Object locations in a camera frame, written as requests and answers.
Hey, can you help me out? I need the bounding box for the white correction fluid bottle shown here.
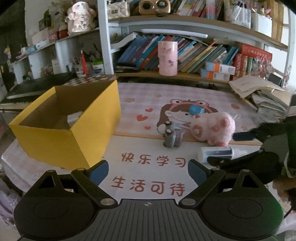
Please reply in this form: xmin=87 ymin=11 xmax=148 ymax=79
xmin=197 ymin=146 xmax=247 ymax=163

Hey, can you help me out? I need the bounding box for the pink plush paw toy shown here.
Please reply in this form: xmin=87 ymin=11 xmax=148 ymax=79
xmin=190 ymin=112 xmax=241 ymax=147

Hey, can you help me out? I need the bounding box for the pile of papers and books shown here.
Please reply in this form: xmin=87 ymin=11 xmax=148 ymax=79
xmin=229 ymin=75 xmax=292 ymax=123

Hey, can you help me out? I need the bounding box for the yellow cardboard box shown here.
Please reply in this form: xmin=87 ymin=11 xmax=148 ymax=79
xmin=9 ymin=80 xmax=121 ymax=170

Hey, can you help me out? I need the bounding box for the grey toy car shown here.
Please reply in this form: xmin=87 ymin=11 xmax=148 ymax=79
xmin=163 ymin=120 xmax=186 ymax=148

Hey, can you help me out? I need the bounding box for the white eraser block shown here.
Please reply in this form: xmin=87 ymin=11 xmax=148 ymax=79
xmin=67 ymin=111 xmax=83 ymax=127

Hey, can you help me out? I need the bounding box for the blue pencil sharpener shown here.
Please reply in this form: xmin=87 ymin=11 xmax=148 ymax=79
xmin=189 ymin=104 xmax=205 ymax=115

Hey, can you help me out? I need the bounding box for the pink cartoon desk mat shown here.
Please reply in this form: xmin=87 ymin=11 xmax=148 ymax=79
xmin=2 ymin=82 xmax=290 ymax=202

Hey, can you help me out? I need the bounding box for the orange white box lower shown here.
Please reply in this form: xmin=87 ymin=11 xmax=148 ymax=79
xmin=201 ymin=69 xmax=230 ymax=82

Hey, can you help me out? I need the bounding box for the orange white box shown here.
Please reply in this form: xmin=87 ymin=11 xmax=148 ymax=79
xmin=205 ymin=62 xmax=236 ymax=75
xmin=201 ymin=69 xmax=230 ymax=82

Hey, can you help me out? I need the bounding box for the red thick dictionary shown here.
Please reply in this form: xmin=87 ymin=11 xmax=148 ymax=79
xmin=238 ymin=43 xmax=273 ymax=62

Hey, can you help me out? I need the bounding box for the orange white box upper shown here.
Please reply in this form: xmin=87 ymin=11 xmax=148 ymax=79
xmin=205 ymin=62 xmax=236 ymax=75

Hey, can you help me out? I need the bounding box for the wooden chessboard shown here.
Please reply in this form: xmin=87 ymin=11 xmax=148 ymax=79
xmin=64 ymin=75 xmax=116 ymax=86

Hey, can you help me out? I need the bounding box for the black electronic keyboard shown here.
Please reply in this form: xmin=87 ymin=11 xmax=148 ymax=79
xmin=1 ymin=73 xmax=77 ymax=111

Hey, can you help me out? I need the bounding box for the white green-lidded jar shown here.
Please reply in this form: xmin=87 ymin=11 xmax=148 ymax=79
xmin=91 ymin=61 xmax=105 ymax=74

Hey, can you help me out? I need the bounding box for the red marker bottle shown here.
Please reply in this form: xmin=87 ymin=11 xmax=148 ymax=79
xmin=81 ymin=50 xmax=89 ymax=75

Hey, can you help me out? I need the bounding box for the pink cylindrical pen holder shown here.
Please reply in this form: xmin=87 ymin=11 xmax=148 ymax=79
xmin=158 ymin=41 xmax=178 ymax=77

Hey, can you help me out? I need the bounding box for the row of leaning books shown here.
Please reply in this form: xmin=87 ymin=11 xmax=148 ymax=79
xmin=115 ymin=34 xmax=239 ymax=75

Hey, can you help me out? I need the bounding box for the pink floral plush figure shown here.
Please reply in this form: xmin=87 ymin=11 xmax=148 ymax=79
xmin=66 ymin=1 xmax=96 ymax=35

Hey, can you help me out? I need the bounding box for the gold retro speaker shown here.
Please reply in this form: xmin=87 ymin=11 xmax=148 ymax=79
xmin=138 ymin=0 xmax=171 ymax=15

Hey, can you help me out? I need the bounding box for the white bookshelf frame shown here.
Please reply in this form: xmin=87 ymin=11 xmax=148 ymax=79
xmin=13 ymin=1 xmax=295 ymax=83

